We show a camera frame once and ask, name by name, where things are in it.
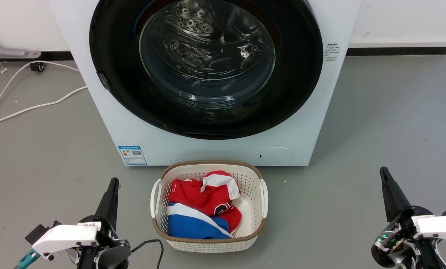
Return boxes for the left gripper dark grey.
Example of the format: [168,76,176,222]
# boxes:
[77,178,132,269]

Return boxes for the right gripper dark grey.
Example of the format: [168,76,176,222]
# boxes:
[371,167,446,269]

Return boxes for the white front-load washing machine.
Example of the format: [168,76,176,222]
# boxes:
[47,0,362,167]

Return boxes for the black round washer door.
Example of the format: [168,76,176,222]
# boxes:
[89,0,323,140]

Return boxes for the blue energy label sticker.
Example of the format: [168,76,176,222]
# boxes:
[118,145,148,166]

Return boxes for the red and white garment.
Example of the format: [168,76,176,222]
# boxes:
[167,170,243,234]

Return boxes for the blue and white garment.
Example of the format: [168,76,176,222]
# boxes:
[166,202,233,240]

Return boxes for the teal connector piece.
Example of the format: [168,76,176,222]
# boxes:
[14,249,41,269]

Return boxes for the round white filter cover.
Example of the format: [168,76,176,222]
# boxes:
[258,146,295,166]

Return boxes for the cream perforated laundry basket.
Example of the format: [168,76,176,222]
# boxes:
[150,160,269,253]

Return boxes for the small printed text sticker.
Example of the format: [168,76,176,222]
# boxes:
[324,42,342,62]

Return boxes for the stainless steel washer drum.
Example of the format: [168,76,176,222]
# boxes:
[140,0,276,109]

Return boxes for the white power cable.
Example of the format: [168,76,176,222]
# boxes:
[0,86,88,127]
[0,61,81,129]

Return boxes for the grey metal floor bracket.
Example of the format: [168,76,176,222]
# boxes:
[0,45,41,59]

